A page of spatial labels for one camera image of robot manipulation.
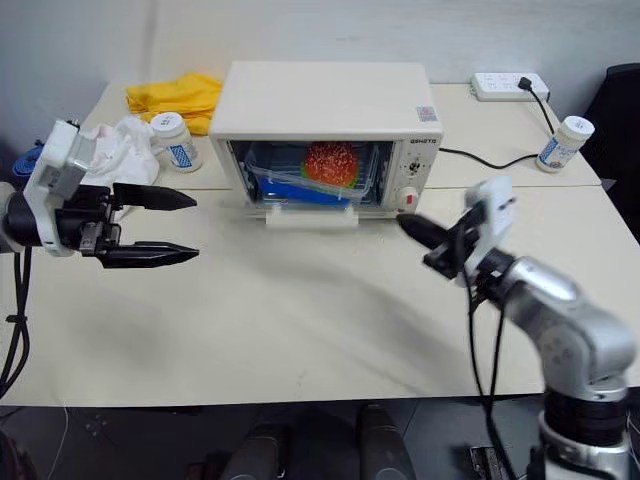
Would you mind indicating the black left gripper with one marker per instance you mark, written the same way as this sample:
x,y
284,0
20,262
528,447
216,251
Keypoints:
x,y
82,220

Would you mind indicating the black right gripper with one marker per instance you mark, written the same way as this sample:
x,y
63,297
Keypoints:
x,y
452,247

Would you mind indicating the dark rounded shape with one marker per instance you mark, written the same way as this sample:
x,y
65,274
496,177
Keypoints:
x,y
384,442
255,452

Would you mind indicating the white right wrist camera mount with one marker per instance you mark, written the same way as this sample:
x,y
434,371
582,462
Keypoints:
x,y
492,210

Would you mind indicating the white oven timer knob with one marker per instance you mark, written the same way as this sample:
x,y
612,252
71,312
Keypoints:
x,y
409,196

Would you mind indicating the yellow cloth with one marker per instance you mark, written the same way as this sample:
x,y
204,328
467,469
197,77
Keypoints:
x,y
175,95

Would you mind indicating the white bottle blue label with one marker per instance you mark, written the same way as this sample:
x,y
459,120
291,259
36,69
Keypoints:
x,y
562,146
175,145

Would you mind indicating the red textured ball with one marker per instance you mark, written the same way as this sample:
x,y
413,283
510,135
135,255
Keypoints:
x,y
330,162

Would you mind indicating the white power strip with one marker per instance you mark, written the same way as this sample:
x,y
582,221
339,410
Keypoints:
x,y
500,86

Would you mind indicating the blue object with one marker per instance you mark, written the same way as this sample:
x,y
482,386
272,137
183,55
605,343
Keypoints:
x,y
21,165

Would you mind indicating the blue plate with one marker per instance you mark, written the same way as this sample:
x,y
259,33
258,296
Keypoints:
x,y
295,194

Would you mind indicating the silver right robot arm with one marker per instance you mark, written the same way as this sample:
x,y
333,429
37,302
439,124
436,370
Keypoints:
x,y
565,320

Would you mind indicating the white toaster oven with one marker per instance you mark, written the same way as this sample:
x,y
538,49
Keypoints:
x,y
320,100

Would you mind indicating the clear plastic food container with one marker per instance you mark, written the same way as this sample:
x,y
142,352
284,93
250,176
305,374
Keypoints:
x,y
367,167

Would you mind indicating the white crumpled cloth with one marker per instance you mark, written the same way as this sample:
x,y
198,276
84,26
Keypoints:
x,y
127,150

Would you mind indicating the oven code sticker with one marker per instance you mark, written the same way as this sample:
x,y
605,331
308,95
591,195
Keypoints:
x,y
425,113

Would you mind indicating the glass toaster oven door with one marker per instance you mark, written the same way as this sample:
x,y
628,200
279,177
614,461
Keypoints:
x,y
240,170

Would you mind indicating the black chair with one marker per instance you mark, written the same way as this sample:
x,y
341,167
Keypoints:
x,y
617,115

